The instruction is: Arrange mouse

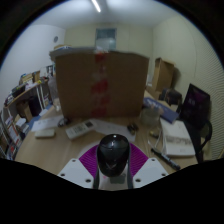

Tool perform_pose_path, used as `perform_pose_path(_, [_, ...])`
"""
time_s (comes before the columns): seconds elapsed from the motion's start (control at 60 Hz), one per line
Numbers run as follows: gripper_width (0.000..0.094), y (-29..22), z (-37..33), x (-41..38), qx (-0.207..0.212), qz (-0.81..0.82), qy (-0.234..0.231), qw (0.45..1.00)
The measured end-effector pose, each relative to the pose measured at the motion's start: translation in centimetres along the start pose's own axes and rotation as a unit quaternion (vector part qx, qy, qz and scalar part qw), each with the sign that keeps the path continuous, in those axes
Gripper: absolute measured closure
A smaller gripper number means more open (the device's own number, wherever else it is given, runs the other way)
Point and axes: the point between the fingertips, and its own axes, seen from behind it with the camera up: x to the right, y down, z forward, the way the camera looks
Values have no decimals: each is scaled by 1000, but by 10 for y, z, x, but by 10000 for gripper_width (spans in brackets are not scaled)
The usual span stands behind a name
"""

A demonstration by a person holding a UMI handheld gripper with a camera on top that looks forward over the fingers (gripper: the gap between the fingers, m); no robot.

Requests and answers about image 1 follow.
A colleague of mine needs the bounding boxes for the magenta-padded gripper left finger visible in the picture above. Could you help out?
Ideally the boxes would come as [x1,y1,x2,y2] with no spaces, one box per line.
[57,144,101,190]

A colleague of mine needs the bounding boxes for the white paper sheet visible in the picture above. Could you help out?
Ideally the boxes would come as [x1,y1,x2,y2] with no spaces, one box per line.
[91,119,137,143]
[30,114,64,133]

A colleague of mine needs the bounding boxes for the black computer mouse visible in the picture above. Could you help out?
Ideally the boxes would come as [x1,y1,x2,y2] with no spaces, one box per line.
[96,133,131,178]

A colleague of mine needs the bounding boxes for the small dark clip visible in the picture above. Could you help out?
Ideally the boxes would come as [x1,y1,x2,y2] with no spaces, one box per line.
[127,122,140,136]
[57,116,70,128]

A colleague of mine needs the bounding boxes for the white cable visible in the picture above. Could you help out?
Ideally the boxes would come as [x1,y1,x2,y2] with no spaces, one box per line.
[147,129,166,154]

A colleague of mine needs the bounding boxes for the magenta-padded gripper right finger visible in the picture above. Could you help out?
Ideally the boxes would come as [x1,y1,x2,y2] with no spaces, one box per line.
[126,143,169,189]

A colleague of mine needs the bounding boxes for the clear plastic container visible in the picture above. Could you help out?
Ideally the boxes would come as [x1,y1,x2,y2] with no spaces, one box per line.
[140,106,163,127]

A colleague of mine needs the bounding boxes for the ceiling light tube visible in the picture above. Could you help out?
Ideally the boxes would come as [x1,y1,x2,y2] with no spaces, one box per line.
[90,0,103,14]

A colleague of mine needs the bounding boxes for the window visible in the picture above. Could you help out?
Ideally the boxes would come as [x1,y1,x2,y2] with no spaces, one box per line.
[95,27,118,51]

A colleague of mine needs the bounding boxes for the white open notebook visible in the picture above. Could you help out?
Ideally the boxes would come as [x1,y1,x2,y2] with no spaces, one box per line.
[159,118,197,158]

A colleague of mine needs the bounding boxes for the clear plastic jug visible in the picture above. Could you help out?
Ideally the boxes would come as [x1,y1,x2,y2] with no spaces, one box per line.
[47,75,62,113]

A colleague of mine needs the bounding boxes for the wooden side desk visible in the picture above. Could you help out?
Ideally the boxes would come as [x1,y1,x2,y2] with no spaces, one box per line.
[3,79,51,113]

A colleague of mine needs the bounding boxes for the black pen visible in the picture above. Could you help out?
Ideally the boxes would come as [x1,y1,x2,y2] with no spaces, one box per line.
[150,147,182,171]

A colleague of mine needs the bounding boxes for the large brown cardboard box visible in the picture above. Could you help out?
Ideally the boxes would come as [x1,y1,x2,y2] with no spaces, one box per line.
[54,49,150,119]

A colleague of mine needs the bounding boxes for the open brown cardboard box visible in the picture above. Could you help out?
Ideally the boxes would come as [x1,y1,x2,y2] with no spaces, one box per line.
[151,57,176,94]

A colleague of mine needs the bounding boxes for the shelf unit with books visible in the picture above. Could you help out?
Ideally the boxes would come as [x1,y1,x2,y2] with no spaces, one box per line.
[0,109,31,161]

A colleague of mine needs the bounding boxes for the blue book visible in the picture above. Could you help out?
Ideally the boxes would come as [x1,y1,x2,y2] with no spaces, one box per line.
[143,96,180,124]

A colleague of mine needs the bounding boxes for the white remote control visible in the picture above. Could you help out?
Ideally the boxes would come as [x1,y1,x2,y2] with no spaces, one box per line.
[65,119,98,140]

